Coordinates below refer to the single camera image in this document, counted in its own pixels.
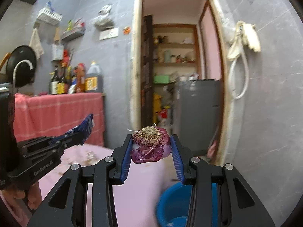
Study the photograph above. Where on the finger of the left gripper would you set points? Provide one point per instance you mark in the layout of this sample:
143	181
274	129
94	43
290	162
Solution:
69	139

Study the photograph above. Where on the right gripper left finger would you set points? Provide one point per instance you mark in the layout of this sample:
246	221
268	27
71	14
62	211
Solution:
122	156

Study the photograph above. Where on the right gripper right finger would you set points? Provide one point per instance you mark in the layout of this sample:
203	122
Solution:
182	161

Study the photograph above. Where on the blue snack wrapper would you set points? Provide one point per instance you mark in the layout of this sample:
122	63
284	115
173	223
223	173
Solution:
86	125

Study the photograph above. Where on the purple onion scrap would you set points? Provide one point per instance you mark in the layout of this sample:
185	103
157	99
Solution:
150	144

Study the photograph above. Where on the person's left hand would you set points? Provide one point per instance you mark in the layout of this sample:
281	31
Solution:
11	195

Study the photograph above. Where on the pink slipper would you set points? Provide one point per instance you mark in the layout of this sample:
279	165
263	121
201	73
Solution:
211	150

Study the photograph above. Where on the red white sack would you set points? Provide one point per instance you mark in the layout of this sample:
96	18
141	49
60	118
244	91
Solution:
164	117

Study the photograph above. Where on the red plaid cloth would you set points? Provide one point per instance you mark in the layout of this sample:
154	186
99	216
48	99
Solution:
53	115

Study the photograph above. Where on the pink floral tablecloth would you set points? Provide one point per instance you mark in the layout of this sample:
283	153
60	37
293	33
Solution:
136	199

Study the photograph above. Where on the grey washing machine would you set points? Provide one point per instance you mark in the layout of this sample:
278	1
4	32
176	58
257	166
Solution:
196	113

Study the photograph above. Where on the blue plastic bucket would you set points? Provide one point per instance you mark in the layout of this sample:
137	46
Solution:
174	204

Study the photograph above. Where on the dark soy sauce bottle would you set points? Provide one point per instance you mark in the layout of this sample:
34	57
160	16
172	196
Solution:
53	86

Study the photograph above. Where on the large oil jug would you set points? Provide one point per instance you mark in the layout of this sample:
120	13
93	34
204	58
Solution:
94	79

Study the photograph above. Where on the amber sauce bottle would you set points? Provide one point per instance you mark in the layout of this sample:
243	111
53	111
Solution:
80	76

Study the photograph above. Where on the dark wooden door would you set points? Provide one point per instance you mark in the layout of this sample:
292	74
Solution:
147	50

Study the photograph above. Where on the green storage box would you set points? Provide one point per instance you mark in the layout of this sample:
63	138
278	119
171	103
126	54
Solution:
161	79

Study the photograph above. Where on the black wok pan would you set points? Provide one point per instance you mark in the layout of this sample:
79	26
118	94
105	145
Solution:
24	76

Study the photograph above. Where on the curved metal faucet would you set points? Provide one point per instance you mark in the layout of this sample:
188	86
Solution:
18	68

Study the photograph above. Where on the wooden pantry shelf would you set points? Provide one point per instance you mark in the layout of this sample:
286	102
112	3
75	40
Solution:
177	52

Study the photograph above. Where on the hanging beige towel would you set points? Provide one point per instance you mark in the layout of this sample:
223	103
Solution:
35	43

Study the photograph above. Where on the hanging plastic bag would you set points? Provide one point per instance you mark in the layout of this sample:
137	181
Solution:
104	20

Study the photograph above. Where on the white rubber gloves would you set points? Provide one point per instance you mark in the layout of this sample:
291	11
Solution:
245	35

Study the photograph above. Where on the grey wall shelf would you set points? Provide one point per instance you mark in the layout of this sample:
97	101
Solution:
72	34

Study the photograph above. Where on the white wall socket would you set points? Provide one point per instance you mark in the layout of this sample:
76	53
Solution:
110	33

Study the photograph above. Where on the white wall basket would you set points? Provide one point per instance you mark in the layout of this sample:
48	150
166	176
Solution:
49	17

